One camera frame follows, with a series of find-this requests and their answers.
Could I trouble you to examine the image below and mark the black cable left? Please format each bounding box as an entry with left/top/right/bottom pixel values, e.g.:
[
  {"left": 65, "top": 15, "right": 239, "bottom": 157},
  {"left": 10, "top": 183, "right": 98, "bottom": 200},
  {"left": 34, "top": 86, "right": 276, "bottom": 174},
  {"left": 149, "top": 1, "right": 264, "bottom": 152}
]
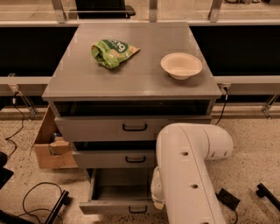
[{"left": 4, "top": 91, "right": 26, "bottom": 158}]

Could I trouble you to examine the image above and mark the black stand leg right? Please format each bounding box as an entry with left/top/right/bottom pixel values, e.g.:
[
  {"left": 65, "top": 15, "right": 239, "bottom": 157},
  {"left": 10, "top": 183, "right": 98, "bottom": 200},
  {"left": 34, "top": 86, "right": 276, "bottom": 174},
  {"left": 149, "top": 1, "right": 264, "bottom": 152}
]
[{"left": 256, "top": 183, "right": 280, "bottom": 211}]

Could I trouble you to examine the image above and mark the white paper bowl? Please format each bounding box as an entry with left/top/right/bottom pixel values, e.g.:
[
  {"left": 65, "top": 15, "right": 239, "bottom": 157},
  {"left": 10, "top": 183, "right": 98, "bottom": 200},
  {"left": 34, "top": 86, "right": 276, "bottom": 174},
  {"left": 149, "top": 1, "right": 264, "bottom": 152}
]
[{"left": 161, "top": 52, "right": 203, "bottom": 80}]

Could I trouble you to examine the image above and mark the grey drawer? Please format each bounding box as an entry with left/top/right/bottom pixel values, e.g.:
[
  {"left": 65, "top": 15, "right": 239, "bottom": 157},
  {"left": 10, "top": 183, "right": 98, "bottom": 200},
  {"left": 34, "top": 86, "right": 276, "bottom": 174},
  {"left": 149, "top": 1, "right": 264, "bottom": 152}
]
[
  {"left": 55, "top": 115, "right": 212, "bottom": 142},
  {"left": 73, "top": 150, "right": 155, "bottom": 168},
  {"left": 80, "top": 168, "right": 160, "bottom": 214}
]

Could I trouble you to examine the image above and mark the grey top drawer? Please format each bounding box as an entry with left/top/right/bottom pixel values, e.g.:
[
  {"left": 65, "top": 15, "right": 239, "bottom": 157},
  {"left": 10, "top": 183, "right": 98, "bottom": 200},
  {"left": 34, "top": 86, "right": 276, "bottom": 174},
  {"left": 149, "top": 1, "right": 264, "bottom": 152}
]
[{"left": 55, "top": 115, "right": 212, "bottom": 142}]

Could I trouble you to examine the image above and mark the grey middle drawer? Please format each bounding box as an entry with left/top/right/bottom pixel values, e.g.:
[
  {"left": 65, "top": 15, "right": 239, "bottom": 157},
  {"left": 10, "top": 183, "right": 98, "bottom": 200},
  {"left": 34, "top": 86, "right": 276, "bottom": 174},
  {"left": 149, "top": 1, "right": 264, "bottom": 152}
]
[{"left": 73, "top": 150, "right": 155, "bottom": 168}]

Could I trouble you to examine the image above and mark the black cable right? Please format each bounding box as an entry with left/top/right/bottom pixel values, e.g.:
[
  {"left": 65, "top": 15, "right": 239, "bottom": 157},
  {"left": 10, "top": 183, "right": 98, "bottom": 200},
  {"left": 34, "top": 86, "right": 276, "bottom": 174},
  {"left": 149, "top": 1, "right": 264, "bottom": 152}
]
[{"left": 214, "top": 86, "right": 240, "bottom": 224}]

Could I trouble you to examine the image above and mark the black stand leg left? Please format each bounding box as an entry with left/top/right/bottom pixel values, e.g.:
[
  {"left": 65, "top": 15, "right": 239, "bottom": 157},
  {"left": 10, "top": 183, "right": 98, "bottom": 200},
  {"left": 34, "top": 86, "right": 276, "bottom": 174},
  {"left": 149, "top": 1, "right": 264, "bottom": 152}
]
[{"left": 45, "top": 190, "right": 71, "bottom": 224}]

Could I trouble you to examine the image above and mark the cardboard box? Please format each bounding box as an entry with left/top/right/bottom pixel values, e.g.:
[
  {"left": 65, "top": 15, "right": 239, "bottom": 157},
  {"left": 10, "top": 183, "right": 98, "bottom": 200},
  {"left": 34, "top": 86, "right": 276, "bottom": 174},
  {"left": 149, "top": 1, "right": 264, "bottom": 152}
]
[{"left": 33, "top": 107, "right": 77, "bottom": 169}]

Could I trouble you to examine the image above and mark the black power adapter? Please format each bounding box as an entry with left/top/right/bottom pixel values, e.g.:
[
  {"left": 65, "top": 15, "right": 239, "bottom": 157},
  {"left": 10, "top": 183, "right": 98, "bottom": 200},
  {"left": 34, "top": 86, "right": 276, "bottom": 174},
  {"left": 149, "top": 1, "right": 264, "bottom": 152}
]
[{"left": 217, "top": 188, "right": 240, "bottom": 211}]

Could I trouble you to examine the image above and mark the black floor cable loop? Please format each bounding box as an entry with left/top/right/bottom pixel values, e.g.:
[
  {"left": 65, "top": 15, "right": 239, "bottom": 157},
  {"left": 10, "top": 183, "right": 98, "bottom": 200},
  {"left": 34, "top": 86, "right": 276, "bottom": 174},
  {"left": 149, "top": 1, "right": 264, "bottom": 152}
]
[{"left": 17, "top": 181, "right": 65, "bottom": 224}]

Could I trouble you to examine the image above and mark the black chair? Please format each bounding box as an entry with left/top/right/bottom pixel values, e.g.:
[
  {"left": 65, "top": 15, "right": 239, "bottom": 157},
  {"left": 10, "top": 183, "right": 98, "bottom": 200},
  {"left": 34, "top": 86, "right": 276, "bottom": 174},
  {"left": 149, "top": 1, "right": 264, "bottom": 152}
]
[{"left": 68, "top": 0, "right": 136, "bottom": 19}]

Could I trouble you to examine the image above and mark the grey drawer cabinet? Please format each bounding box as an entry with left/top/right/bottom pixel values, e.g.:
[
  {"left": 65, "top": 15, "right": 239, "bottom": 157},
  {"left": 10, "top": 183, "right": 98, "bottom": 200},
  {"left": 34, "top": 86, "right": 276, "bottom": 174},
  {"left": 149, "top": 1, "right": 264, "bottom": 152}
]
[{"left": 41, "top": 22, "right": 222, "bottom": 176}]

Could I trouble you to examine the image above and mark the grey bottom drawer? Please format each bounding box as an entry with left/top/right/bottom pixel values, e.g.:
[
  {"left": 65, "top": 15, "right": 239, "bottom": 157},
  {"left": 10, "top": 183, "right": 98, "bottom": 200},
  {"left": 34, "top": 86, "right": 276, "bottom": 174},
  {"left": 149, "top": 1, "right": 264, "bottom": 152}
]
[{"left": 80, "top": 168, "right": 160, "bottom": 214}]

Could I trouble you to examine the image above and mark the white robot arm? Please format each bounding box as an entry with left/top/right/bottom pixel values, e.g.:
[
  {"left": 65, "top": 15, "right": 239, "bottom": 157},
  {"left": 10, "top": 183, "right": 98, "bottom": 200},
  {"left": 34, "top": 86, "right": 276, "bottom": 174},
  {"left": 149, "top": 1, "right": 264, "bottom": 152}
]
[{"left": 150, "top": 123, "right": 234, "bottom": 224}]

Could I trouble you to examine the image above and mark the black stand leg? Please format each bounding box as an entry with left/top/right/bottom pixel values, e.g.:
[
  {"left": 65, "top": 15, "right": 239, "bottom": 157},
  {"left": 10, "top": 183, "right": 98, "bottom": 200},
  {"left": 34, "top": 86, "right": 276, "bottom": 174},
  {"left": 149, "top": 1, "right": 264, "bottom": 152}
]
[
  {"left": 256, "top": 183, "right": 280, "bottom": 211},
  {"left": 45, "top": 190, "right": 71, "bottom": 224}
]

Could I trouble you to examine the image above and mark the black object left edge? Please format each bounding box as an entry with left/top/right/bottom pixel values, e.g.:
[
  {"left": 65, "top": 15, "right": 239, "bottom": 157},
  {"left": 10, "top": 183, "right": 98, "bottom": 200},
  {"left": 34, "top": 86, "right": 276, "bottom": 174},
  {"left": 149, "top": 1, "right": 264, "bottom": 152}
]
[{"left": 0, "top": 152, "right": 14, "bottom": 189}]

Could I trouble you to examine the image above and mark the green chip bag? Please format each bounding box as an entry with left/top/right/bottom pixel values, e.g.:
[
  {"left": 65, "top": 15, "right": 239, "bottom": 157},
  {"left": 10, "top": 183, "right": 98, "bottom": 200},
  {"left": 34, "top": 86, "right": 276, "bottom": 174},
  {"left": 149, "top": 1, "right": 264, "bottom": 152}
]
[{"left": 91, "top": 39, "right": 140, "bottom": 69}]

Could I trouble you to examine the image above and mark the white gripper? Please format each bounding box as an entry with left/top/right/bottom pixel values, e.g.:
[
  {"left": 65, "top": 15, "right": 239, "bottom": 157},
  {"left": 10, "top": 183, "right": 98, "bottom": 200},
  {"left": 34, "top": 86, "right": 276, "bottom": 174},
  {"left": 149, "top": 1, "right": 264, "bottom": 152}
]
[{"left": 150, "top": 167, "right": 165, "bottom": 210}]

